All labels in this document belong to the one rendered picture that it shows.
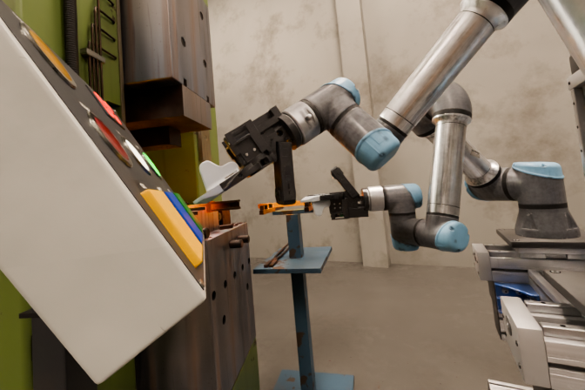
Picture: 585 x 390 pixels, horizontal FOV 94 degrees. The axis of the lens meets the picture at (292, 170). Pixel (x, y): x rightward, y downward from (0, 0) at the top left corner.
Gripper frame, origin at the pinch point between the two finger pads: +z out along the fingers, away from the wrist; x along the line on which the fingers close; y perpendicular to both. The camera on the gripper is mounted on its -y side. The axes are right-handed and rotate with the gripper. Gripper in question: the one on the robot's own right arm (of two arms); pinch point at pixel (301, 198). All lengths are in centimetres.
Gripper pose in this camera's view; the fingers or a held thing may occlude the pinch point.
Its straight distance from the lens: 86.8
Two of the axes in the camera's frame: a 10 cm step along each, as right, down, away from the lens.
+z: -9.9, 0.9, 1.1
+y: 0.9, 9.9, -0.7
